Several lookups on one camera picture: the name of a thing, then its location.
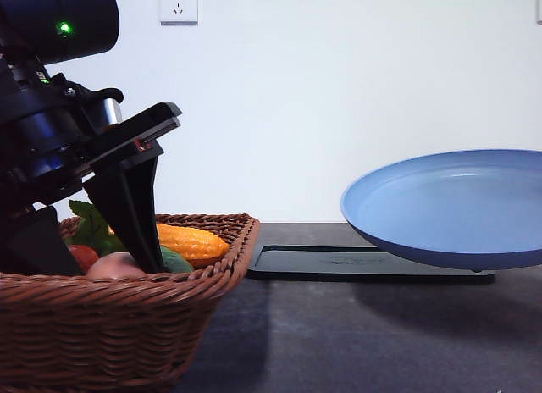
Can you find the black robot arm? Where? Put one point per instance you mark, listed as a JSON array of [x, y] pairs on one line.
[[60, 33]]

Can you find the blue plate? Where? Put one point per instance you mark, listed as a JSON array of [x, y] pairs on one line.
[[476, 208]]

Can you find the green vegetable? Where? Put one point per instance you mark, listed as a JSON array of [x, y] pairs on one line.
[[172, 262]]

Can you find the brown wicker basket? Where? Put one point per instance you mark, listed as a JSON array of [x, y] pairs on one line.
[[81, 333]]

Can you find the black tray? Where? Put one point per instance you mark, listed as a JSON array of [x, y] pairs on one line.
[[354, 263]]

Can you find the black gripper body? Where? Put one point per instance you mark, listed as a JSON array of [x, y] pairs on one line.
[[54, 134]]

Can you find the yellow corn cob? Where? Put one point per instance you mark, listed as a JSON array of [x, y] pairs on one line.
[[194, 243]]

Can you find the white wall socket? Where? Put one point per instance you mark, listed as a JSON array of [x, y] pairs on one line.
[[179, 13]]

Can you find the orange carrot with leaves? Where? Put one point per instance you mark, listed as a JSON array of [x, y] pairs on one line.
[[87, 236]]

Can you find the pink egg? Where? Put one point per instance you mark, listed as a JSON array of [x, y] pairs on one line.
[[116, 265]]

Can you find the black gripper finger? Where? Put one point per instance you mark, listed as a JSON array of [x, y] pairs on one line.
[[32, 242], [128, 192]]

